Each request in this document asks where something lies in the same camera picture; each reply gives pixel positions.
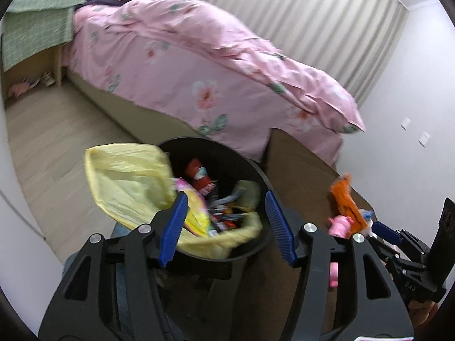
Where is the green checked cloth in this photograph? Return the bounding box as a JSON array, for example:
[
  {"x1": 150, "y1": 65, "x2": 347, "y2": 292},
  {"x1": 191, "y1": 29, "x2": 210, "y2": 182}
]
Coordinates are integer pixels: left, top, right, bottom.
[{"x1": 2, "y1": 0, "x2": 84, "y2": 72}]

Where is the white pleated curtain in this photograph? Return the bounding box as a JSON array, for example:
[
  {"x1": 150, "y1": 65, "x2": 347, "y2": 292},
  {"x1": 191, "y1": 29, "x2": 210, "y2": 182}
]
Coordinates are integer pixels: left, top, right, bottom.
[{"x1": 194, "y1": 0, "x2": 408, "y2": 105}]

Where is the pink plastic toy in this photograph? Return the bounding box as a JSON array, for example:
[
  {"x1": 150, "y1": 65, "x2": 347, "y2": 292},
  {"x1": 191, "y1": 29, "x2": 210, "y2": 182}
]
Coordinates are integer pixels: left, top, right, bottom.
[{"x1": 328, "y1": 214, "x2": 359, "y2": 289}]

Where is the wooden bedside table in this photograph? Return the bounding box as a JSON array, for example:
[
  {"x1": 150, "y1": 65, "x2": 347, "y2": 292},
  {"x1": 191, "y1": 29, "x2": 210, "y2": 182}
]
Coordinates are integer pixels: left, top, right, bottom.
[{"x1": 3, "y1": 42, "x2": 65, "y2": 89}]

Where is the yellow bin bag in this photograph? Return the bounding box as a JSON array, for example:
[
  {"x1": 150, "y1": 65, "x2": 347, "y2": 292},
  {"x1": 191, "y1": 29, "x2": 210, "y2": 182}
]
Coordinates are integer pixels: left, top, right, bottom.
[{"x1": 84, "y1": 143, "x2": 264, "y2": 259}]

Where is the red white wrapper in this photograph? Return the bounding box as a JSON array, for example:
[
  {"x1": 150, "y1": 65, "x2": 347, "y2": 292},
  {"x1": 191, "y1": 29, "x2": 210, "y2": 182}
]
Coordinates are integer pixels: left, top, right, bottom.
[{"x1": 185, "y1": 158, "x2": 218, "y2": 195}]

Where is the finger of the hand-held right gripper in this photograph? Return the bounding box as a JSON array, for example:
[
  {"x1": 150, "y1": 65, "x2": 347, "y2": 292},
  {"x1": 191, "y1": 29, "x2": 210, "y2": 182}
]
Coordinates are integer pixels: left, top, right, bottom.
[
  {"x1": 371, "y1": 221, "x2": 432, "y2": 261},
  {"x1": 368, "y1": 236, "x2": 404, "y2": 269}
]

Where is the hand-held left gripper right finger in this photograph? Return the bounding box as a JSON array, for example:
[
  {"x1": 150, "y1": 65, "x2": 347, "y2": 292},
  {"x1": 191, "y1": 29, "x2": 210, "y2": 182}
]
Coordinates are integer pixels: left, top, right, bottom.
[{"x1": 265, "y1": 190, "x2": 415, "y2": 341}]

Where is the orange yellow snack bag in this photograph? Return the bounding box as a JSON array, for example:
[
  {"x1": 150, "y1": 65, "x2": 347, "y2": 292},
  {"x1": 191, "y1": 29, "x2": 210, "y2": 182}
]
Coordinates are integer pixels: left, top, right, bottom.
[{"x1": 330, "y1": 174, "x2": 367, "y2": 230}]

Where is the pink floral duvet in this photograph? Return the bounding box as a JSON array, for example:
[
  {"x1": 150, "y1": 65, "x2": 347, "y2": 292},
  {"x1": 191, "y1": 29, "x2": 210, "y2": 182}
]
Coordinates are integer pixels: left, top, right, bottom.
[{"x1": 63, "y1": 0, "x2": 367, "y2": 167}]

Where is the black trash bin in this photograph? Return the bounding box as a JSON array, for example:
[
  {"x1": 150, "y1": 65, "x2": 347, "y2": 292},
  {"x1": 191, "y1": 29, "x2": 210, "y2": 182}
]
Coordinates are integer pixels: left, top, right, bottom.
[{"x1": 154, "y1": 137, "x2": 272, "y2": 281}]

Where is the yellow snack wrapper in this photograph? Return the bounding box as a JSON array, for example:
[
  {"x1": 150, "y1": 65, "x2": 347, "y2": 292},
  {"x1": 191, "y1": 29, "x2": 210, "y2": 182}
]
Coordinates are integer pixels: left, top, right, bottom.
[{"x1": 235, "y1": 180, "x2": 263, "y2": 209}]

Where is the striped shoe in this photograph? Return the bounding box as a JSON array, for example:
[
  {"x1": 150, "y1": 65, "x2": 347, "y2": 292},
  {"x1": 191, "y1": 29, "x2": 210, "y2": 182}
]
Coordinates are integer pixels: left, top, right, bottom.
[{"x1": 26, "y1": 72, "x2": 57, "y2": 88}]

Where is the long pink candy wrapper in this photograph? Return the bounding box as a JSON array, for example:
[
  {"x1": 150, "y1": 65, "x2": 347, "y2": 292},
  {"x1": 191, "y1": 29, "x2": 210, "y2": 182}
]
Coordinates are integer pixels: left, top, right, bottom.
[{"x1": 173, "y1": 178, "x2": 211, "y2": 237}]

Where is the beige bed base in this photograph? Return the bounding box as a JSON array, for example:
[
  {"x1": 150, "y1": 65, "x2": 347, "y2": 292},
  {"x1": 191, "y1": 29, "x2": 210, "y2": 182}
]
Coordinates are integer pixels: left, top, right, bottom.
[{"x1": 64, "y1": 0, "x2": 271, "y2": 161}]

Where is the pink slipper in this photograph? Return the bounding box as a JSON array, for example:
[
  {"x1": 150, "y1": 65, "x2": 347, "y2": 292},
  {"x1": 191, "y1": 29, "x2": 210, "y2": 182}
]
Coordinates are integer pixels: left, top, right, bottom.
[{"x1": 7, "y1": 80, "x2": 32, "y2": 99}]

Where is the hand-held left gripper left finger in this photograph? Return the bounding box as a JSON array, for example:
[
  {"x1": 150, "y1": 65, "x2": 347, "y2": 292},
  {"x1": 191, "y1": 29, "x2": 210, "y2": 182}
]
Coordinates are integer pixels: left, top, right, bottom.
[{"x1": 38, "y1": 191, "x2": 189, "y2": 341}]

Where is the red black wrapper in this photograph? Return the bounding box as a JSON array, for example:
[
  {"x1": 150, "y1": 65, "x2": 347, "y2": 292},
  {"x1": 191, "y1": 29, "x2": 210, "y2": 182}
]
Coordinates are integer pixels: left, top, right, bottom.
[{"x1": 210, "y1": 202, "x2": 251, "y2": 233}]

